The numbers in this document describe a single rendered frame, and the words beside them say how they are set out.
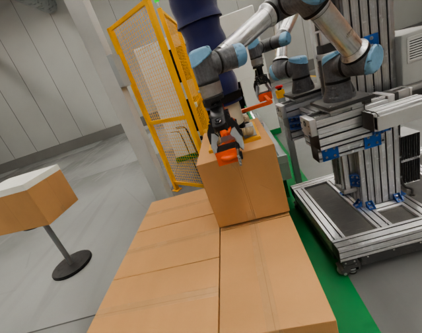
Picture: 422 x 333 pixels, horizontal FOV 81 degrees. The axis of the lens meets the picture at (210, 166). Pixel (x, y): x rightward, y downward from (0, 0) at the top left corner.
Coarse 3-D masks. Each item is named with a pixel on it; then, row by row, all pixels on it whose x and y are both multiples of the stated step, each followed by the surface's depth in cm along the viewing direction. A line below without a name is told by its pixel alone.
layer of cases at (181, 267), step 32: (192, 192) 198; (160, 224) 169; (192, 224) 156; (256, 224) 136; (288, 224) 128; (128, 256) 147; (160, 256) 137; (192, 256) 129; (224, 256) 122; (256, 256) 115; (288, 256) 109; (128, 288) 123; (160, 288) 116; (192, 288) 110; (224, 288) 105; (256, 288) 100; (288, 288) 95; (320, 288) 91; (96, 320) 111; (128, 320) 105; (160, 320) 100; (192, 320) 96; (224, 320) 92; (256, 320) 88; (288, 320) 84; (320, 320) 81
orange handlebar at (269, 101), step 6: (264, 96) 160; (264, 102) 143; (270, 102) 143; (246, 108) 145; (252, 108) 145; (222, 132) 112; (228, 132) 109; (222, 144) 97; (222, 156) 86; (228, 156) 84; (234, 156) 84
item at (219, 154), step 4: (224, 144) 92; (228, 144) 90; (232, 144) 89; (220, 148) 89; (224, 148) 88; (228, 148) 86; (232, 148) 85; (220, 152) 85; (224, 152) 85; (228, 152) 85; (232, 152) 85; (216, 156) 86; (220, 156) 86; (220, 160) 86; (232, 160) 86; (236, 160) 86; (220, 164) 87; (224, 164) 87
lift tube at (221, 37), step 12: (192, 24) 118; (204, 24) 118; (216, 24) 121; (192, 36) 121; (204, 36) 120; (216, 36) 121; (192, 48) 124; (228, 72) 129; (228, 84) 128; (240, 96) 136
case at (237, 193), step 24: (264, 144) 122; (216, 168) 126; (240, 168) 125; (264, 168) 125; (216, 192) 131; (240, 192) 131; (264, 192) 130; (216, 216) 137; (240, 216) 136; (264, 216) 136
